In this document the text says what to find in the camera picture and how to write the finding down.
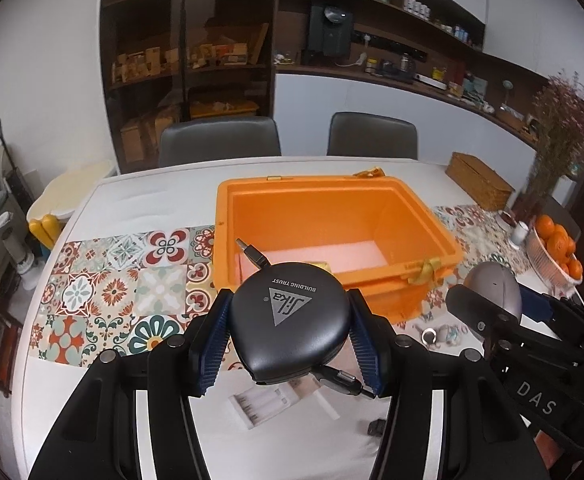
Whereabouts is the grey computer mouse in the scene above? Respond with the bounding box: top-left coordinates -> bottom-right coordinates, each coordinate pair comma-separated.
463,261 -> 522,321

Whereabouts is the black round Sika cable reel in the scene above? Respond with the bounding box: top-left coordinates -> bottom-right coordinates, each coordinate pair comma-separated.
229,240 -> 371,396

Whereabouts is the pink basket of oranges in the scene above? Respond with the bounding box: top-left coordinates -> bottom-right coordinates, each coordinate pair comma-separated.
525,214 -> 584,298

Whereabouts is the small white jar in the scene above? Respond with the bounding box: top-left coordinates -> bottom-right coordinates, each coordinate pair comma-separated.
508,221 -> 530,250

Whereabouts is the black rectangular device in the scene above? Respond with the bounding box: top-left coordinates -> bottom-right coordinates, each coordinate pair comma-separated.
367,418 -> 386,438

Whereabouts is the woven wicker box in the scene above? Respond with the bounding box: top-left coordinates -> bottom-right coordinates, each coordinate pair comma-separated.
445,152 -> 513,211

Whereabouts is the patterned tile table runner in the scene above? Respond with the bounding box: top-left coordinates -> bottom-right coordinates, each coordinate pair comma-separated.
28,205 -> 540,367

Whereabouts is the orange plastic storage box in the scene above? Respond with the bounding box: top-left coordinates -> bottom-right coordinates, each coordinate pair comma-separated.
213,174 -> 463,324

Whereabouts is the white battery charger with USB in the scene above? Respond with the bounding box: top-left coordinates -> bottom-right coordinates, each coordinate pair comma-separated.
228,382 -> 300,430

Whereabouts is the white floor fan heater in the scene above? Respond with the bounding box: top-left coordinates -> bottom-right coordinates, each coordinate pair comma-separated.
0,211 -> 40,292

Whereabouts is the dried flower bouquet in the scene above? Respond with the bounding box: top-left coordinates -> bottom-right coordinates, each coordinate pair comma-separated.
511,72 -> 584,224

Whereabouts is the grey dining chair right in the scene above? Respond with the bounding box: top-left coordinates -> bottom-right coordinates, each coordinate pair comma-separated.
327,112 -> 418,159

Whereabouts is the grey dining chair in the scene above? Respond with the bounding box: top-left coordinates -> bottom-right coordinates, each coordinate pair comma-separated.
327,112 -> 418,159
158,116 -> 281,167

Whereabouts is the cream yellow-legged stool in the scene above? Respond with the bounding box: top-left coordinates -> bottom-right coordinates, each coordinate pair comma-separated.
26,160 -> 115,250

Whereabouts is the black upright vacuum cleaner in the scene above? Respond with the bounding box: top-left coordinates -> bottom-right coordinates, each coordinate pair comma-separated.
0,119 -> 34,214

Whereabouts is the grey dining chair left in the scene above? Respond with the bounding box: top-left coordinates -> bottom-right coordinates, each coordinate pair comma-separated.
158,116 -> 281,167

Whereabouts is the black coffee machine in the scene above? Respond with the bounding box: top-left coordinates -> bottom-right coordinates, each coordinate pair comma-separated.
306,6 -> 354,58

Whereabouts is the dark wooden shelf cabinet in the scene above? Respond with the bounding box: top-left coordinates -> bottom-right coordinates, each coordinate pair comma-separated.
100,0 -> 545,172

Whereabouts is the keychain with white figurine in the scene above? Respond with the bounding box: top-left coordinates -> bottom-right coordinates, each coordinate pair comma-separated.
414,324 -> 467,348

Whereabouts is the white USB wall adapter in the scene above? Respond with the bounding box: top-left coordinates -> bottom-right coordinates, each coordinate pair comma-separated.
289,375 -> 340,420

